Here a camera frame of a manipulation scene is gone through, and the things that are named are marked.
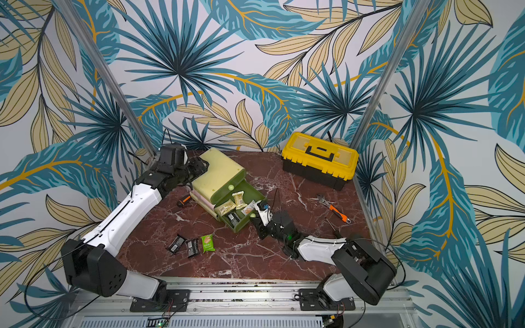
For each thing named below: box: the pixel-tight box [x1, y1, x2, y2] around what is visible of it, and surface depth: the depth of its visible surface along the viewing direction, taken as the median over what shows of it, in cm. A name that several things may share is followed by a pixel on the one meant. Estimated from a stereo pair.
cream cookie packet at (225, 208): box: [214, 200, 237, 217], surface depth 89 cm
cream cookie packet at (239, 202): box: [231, 190, 248, 211], surface depth 92 cm
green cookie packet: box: [200, 233, 217, 254], surface depth 87 cm
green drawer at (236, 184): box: [210, 168, 258, 207], surface depth 90 cm
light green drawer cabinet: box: [189, 147, 264, 233], surface depth 87 cm
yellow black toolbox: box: [280, 131, 360, 191], surface depth 100 cm
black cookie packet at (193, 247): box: [184, 238, 200, 258], surface depth 87 cm
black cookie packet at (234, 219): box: [227, 211, 241, 229], surface depth 86 cm
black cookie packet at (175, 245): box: [166, 235, 186, 255], surface depth 87 cm
